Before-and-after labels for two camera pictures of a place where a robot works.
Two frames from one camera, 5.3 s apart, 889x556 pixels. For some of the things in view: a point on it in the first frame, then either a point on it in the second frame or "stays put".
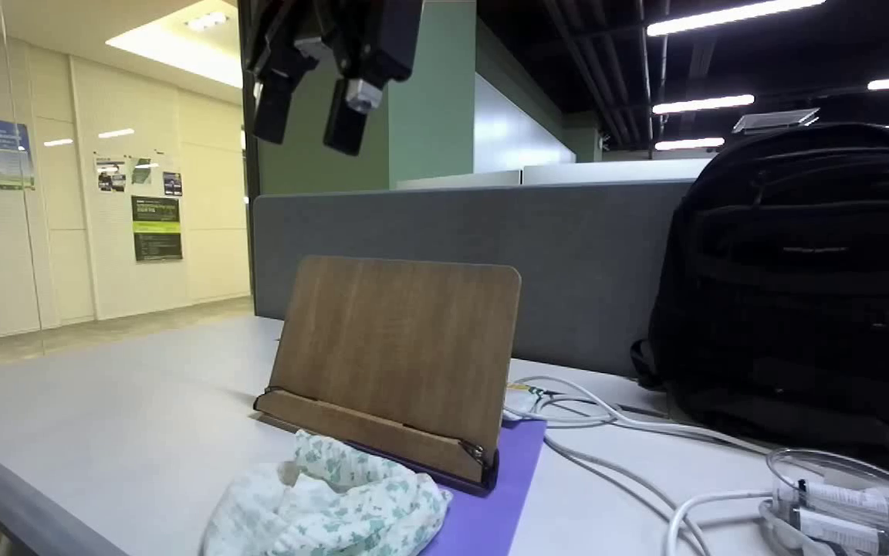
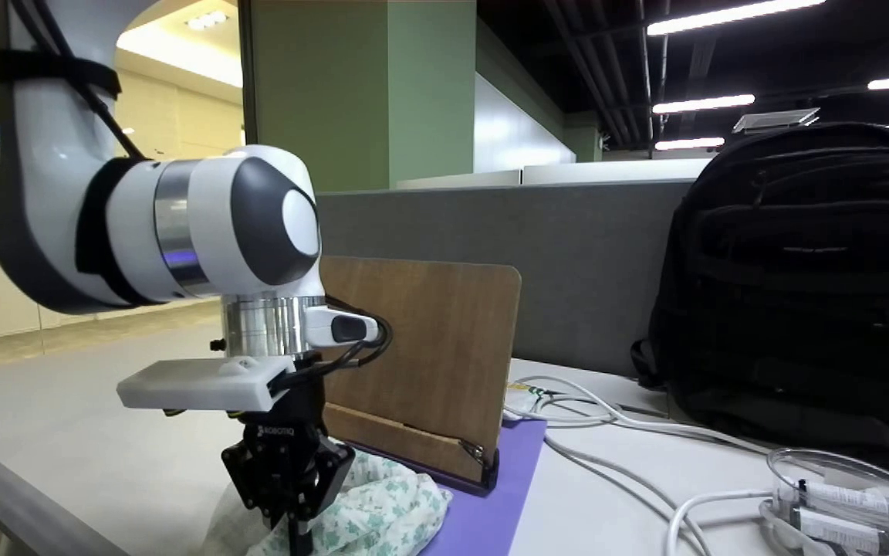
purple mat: x=485 y=522 stays put
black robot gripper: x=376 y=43 -> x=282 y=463
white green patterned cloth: x=325 y=501 stays put
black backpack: x=798 y=293 stays put
